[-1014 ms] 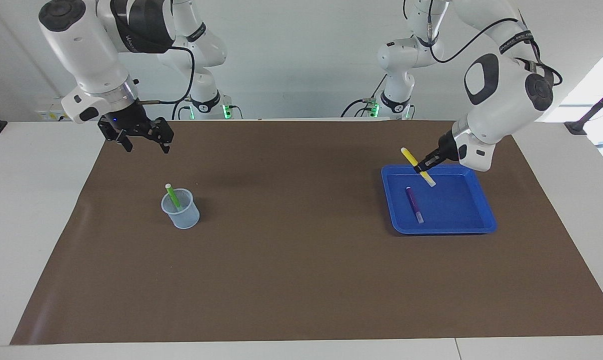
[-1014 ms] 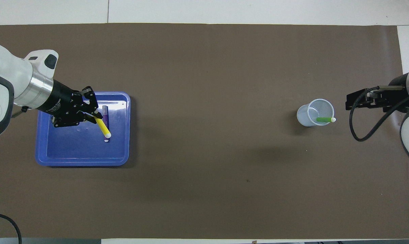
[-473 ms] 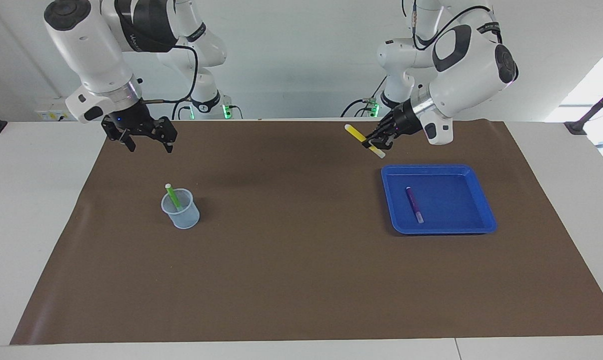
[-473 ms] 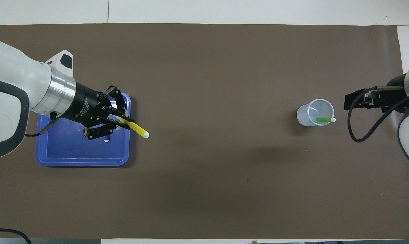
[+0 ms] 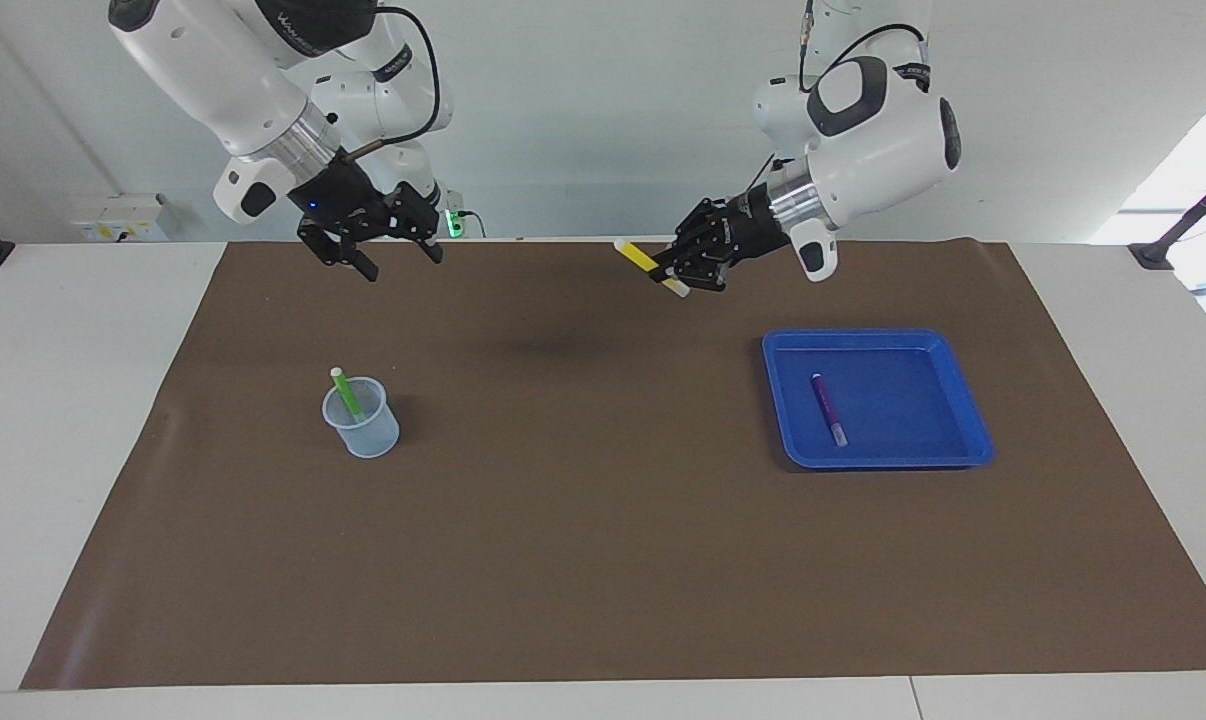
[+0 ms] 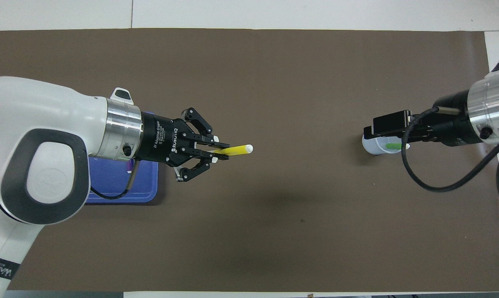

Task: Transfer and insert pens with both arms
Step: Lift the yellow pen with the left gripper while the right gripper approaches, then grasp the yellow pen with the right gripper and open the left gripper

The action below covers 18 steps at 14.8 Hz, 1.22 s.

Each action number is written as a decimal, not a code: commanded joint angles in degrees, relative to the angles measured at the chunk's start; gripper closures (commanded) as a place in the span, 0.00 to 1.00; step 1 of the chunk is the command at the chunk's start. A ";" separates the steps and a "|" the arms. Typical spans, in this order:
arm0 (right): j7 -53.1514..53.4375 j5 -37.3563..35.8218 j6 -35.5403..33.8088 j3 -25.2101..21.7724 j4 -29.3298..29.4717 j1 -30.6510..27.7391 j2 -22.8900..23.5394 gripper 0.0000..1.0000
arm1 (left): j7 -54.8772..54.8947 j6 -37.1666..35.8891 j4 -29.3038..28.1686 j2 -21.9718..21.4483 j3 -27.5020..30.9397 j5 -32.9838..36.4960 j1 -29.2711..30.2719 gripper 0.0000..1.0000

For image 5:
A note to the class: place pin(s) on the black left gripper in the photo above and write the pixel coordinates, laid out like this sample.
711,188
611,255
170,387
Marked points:
758,225

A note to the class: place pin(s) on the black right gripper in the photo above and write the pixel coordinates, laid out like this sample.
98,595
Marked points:
338,200

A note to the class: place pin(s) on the yellow marker pen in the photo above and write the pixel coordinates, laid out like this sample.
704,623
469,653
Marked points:
638,257

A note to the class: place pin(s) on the green marker pen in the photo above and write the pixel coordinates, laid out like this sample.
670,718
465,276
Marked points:
344,388

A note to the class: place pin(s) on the purple marker pen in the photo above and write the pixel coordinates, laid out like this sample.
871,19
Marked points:
827,408

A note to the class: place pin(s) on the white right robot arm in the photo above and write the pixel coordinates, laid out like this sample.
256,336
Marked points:
223,70

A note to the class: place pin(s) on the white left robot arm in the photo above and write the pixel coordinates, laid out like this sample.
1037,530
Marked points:
883,140

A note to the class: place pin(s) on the green status light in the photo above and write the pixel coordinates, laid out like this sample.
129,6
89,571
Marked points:
453,222

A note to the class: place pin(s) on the clear plastic cup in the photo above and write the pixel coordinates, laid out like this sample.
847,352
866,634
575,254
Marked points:
368,435

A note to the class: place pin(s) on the blue plastic tray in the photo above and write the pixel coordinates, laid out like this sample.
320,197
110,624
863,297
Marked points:
903,400

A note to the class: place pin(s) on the brown table mat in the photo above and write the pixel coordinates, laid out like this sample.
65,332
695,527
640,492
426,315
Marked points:
603,550

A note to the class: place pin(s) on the black angled stand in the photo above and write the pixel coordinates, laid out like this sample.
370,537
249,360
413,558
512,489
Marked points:
1188,215

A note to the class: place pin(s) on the white wall socket box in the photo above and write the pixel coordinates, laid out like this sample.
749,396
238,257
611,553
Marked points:
123,220

